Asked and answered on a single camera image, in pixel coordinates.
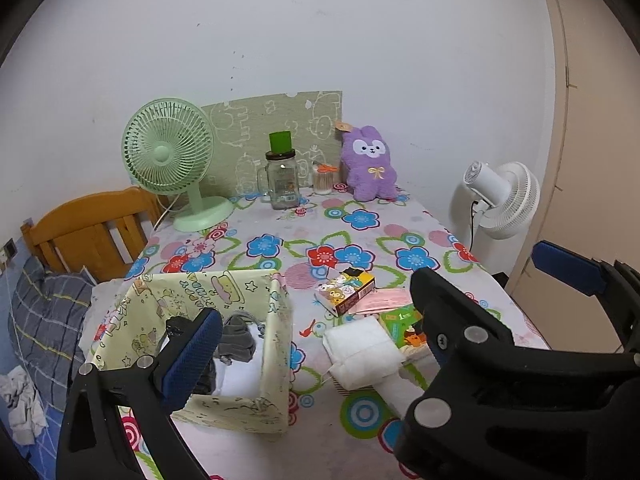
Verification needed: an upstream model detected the white standing fan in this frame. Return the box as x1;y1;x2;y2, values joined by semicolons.
462;160;542;276

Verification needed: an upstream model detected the floral tablecloth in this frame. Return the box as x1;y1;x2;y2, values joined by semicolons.
81;193;544;479

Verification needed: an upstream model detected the white crumpled cloth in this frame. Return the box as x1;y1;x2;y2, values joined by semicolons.
1;366;48;446

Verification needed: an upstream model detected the green patterned backboard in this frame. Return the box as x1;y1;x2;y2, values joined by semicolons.
200;90;343;197

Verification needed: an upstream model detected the yellow patterned fabric box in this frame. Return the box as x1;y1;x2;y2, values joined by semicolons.
88;270;293;434

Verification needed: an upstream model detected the black plastic bag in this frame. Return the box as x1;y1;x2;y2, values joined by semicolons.
154;309;222;403

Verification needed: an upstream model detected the purple plush bunny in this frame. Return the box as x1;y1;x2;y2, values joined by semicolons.
335;122;398;202

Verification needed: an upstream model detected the wall power outlet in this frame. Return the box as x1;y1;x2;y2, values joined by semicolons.
0;238;17;271

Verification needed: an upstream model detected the cotton swab jar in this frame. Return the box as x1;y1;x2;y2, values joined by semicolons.
312;162;340;195

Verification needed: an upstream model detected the grey scrunchie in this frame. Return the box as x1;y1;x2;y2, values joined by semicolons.
214;311;266;365

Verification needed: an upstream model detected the pink paper packet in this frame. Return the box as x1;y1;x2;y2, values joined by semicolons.
348;288;412;315

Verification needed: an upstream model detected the green cartoon tissue pack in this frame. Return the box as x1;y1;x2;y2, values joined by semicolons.
378;304;431;360

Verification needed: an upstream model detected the glass jar green lid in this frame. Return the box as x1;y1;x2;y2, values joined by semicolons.
257;131;300;210

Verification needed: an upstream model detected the yellow cartoon tissue pack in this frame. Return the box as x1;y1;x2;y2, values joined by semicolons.
314;268;375;318

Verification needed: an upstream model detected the white cloth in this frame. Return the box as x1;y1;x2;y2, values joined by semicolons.
1;366;48;446
373;372;428;418
322;316;405;390

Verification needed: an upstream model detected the grey plaid pillow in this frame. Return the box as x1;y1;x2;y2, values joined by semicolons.
8;256;93;412

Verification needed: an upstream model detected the green desk fan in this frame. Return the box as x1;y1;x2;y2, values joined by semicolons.
120;98;233;232

